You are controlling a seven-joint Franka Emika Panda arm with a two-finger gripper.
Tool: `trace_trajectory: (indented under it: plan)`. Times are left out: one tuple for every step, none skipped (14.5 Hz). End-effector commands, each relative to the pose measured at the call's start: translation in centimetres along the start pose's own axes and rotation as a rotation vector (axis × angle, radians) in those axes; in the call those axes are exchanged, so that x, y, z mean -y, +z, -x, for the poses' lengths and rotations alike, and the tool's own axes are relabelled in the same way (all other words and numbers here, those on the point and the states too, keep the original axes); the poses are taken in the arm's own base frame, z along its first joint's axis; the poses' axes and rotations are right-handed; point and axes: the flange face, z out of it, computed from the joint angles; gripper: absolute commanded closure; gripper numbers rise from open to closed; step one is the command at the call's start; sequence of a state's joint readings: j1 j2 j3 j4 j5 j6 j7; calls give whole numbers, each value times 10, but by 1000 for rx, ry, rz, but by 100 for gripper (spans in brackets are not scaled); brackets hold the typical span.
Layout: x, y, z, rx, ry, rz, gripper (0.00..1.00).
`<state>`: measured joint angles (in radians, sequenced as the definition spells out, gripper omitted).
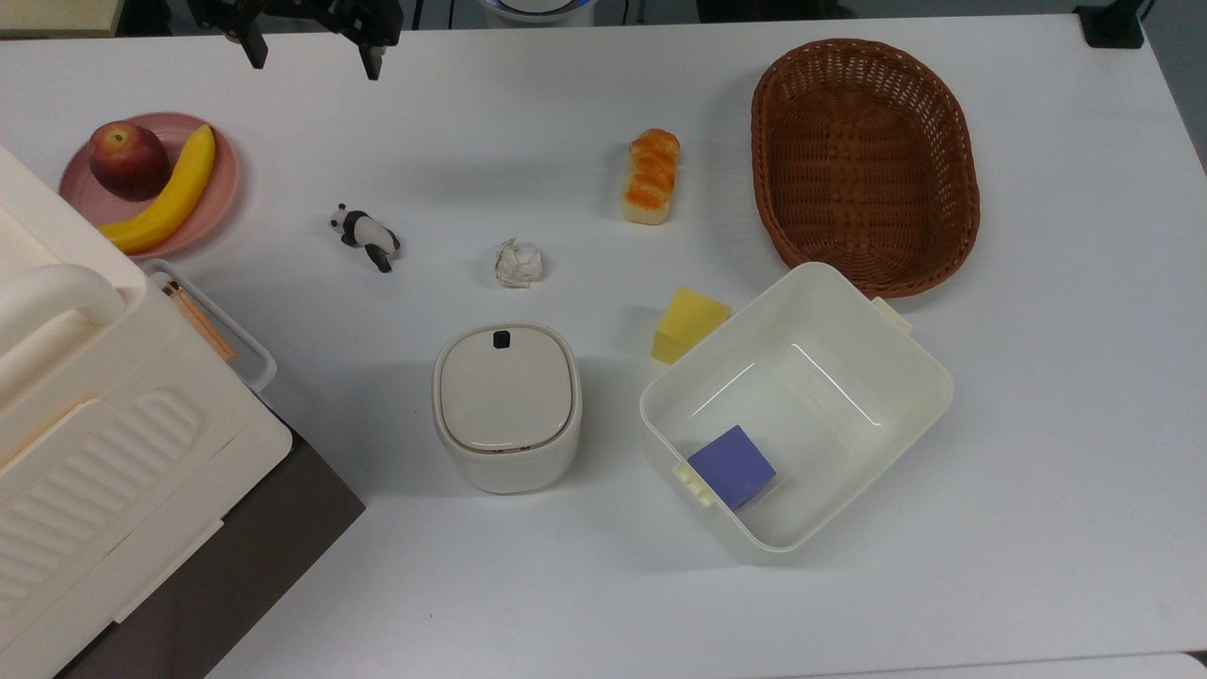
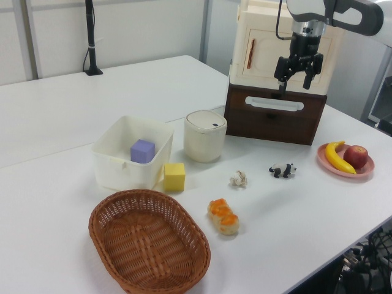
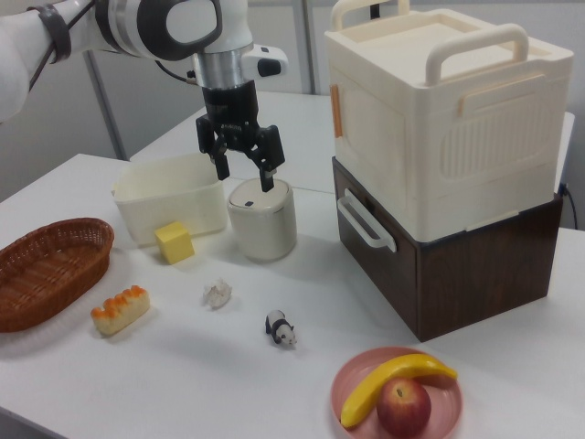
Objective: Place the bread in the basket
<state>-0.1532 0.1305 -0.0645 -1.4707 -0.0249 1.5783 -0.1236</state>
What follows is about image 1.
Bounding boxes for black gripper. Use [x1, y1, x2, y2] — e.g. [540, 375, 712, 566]
[189, 0, 405, 82]

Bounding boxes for orange glazed bread loaf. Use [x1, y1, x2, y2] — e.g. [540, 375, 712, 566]
[621, 128, 681, 226]

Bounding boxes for brown wicker basket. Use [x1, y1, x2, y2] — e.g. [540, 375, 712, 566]
[751, 38, 982, 299]

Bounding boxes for pink plate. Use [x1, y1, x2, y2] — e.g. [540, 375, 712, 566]
[58, 112, 241, 260]

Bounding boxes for black and white panda toy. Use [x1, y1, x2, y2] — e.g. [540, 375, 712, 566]
[329, 203, 402, 274]

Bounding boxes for yellow banana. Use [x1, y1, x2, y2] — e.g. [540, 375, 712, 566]
[97, 124, 217, 255]

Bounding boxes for red apple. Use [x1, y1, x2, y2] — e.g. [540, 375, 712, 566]
[89, 121, 173, 202]

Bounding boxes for white round device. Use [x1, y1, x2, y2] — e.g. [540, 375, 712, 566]
[476, 0, 597, 25]

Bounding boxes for orange wooden sticks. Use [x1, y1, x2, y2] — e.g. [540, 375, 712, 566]
[162, 280, 238, 363]

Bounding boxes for crumpled white paper ball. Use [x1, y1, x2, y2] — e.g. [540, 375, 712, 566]
[494, 238, 545, 290]

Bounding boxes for white lidded trash can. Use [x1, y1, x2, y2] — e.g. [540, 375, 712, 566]
[432, 323, 583, 495]

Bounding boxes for cream plastic toy cabinet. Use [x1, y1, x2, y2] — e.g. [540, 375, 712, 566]
[0, 141, 293, 679]

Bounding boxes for yellow foam cube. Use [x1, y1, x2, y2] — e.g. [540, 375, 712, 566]
[651, 287, 733, 366]

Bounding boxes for dark brown base box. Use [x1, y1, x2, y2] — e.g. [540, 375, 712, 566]
[57, 429, 366, 679]

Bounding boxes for purple foam cube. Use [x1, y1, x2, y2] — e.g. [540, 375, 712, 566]
[687, 424, 778, 511]

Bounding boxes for white plastic bin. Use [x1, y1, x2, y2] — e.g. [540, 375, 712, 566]
[639, 261, 954, 567]

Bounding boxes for black camera stand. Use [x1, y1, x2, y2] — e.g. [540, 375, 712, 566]
[1075, 0, 1148, 50]

